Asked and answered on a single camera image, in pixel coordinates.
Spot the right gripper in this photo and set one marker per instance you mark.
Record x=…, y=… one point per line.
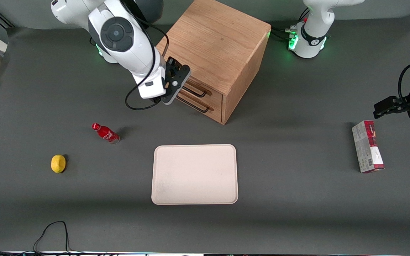
x=169, y=69

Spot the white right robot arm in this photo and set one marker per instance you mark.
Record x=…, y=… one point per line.
x=119, y=35

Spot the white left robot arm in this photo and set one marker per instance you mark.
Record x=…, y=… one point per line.
x=313, y=32

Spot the grey and red carton box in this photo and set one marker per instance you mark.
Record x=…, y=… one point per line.
x=367, y=149

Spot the red cola bottle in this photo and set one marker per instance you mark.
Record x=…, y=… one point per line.
x=106, y=133

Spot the oak wooden cabinet body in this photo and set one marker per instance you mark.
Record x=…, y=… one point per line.
x=219, y=39

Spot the cream rectangular tray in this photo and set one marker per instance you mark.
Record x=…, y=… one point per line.
x=194, y=174

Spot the yellow lemon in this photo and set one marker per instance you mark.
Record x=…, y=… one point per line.
x=58, y=164

